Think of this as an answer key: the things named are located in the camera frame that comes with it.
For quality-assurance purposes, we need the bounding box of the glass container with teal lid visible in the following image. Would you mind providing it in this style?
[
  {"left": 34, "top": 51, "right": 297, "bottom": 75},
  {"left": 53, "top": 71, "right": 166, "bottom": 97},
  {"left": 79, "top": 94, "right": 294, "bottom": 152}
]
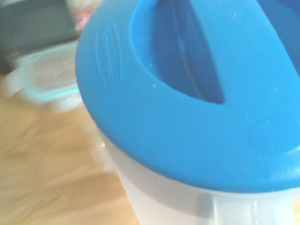
[{"left": 2, "top": 42, "right": 83, "bottom": 113}]

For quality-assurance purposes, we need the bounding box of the jar with red checked lid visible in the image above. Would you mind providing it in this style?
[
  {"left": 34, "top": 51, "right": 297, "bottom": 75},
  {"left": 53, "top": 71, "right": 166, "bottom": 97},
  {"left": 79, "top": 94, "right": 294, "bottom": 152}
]
[{"left": 65, "top": 0, "right": 99, "bottom": 32}]

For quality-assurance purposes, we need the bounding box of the square container with black lid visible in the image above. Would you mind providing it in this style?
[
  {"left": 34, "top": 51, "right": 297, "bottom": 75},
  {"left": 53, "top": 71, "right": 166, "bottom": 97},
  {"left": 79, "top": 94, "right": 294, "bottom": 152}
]
[{"left": 0, "top": 0, "right": 79, "bottom": 74}]

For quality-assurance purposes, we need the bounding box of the translucent pitcher with blue lid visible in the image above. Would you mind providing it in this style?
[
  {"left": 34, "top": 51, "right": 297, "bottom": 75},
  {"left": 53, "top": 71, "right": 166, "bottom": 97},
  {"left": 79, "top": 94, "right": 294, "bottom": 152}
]
[{"left": 75, "top": 0, "right": 300, "bottom": 225}]

